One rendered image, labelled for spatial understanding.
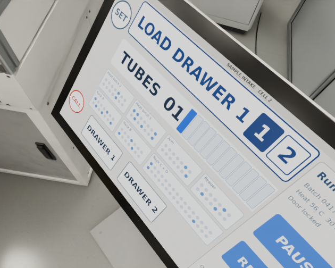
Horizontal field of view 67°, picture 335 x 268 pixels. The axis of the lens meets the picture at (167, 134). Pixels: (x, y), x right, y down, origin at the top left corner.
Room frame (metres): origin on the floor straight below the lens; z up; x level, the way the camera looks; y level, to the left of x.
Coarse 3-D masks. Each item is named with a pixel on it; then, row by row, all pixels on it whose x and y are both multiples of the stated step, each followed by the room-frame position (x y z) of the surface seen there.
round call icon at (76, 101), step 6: (72, 90) 0.25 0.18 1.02; (78, 90) 0.25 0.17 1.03; (72, 96) 0.25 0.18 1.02; (78, 96) 0.24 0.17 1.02; (84, 96) 0.24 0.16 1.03; (66, 102) 0.24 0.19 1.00; (72, 102) 0.24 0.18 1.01; (78, 102) 0.24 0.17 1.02; (84, 102) 0.23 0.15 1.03; (72, 108) 0.23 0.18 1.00; (78, 108) 0.23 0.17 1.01; (78, 114) 0.22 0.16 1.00
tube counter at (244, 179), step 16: (176, 96) 0.21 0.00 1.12; (160, 112) 0.20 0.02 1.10; (176, 112) 0.19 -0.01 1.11; (192, 112) 0.19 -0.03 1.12; (176, 128) 0.17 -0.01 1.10; (192, 128) 0.17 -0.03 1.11; (208, 128) 0.17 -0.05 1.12; (192, 144) 0.15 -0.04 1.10; (208, 144) 0.15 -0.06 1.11; (224, 144) 0.15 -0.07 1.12; (208, 160) 0.14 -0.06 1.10; (224, 160) 0.13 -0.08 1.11; (240, 160) 0.13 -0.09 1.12; (224, 176) 0.12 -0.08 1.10; (240, 176) 0.12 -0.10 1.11; (256, 176) 0.12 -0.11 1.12; (240, 192) 0.10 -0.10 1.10; (256, 192) 0.10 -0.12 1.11; (272, 192) 0.10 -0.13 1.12
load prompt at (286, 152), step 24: (144, 0) 0.32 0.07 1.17; (144, 24) 0.30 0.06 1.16; (168, 24) 0.29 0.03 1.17; (144, 48) 0.27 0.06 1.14; (168, 48) 0.26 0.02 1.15; (192, 48) 0.25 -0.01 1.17; (192, 72) 0.23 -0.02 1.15; (216, 72) 0.22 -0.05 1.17; (216, 96) 0.20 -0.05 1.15; (240, 96) 0.19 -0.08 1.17; (240, 120) 0.17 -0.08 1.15; (264, 120) 0.17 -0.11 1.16; (264, 144) 0.15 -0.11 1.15; (288, 144) 0.14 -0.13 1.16; (312, 144) 0.14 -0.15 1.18; (288, 168) 0.12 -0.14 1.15
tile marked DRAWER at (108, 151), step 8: (88, 120) 0.21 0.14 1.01; (96, 120) 0.20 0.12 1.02; (88, 128) 0.20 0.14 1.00; (96, 128) 0.19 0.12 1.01; (88, 136) 0.19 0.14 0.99; (96, 136) 0.18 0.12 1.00; (104, 136) 0.18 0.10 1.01; (96, 144) 0.17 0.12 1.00; (104, 144) 0.17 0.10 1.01; (112, 144) 0.17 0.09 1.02; (96, 152) 0.16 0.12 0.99; (104, 152) 0.16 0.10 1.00; (112, 152) 0.16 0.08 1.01; (120, 152) 0.16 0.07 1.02; (104, 160) 0.15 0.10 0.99; (112, 160) 0.15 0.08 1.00; (112, 168) 0.14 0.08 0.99
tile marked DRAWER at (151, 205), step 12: (132, 168) 0.13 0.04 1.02; (120, 180) 0.12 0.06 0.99; (132, 180) 0.12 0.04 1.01; (144, 180) 0.12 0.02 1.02; (132, 192) 0.10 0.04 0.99; (144, 192) 0.10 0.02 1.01; (156, 192) 0.10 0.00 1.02; (144, 204) 0.09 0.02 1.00; (156, 204) 0.09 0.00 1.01; (156, 216) 0.07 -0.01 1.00
